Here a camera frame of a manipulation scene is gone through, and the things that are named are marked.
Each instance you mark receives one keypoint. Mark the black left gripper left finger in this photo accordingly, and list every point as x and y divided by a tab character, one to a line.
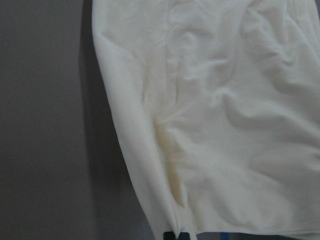
169	235

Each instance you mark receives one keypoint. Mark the cream long-sleeve graphic t-shirt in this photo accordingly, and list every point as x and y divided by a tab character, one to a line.
216	107

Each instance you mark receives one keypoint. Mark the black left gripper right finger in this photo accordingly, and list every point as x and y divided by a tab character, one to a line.
184	236

